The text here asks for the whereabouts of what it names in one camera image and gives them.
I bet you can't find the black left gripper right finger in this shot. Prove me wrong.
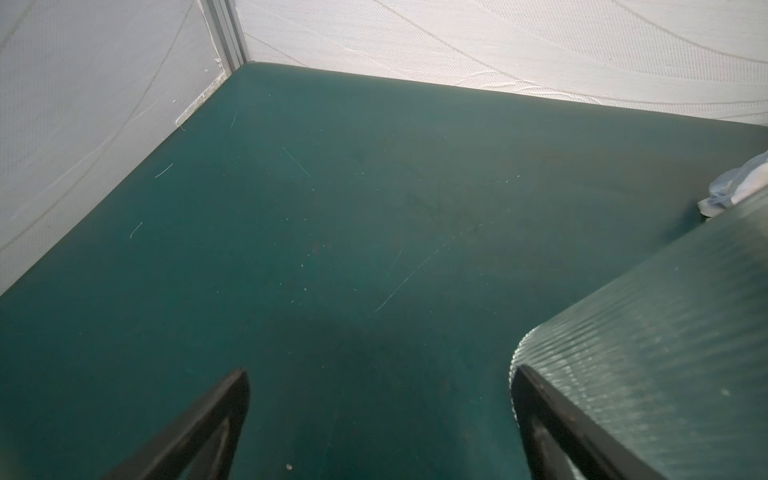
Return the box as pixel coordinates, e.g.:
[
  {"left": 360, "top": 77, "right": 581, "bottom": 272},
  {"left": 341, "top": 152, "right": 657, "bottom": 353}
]
[{"left": 510, "top": 365, "right": 662, "bottom": 479}]

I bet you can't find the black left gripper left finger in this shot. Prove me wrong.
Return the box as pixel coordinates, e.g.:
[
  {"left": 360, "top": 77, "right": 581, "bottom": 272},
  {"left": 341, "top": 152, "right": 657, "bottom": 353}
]
[{"left": 103, "top": 368, "right": 250, "bottom": 479}]

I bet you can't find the clear ribbed glass vase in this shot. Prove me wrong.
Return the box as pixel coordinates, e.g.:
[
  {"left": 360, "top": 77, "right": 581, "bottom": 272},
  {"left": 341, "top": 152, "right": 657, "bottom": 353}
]
[{"left": 509, "top": 191, "right": 767, "bottom": 479}]

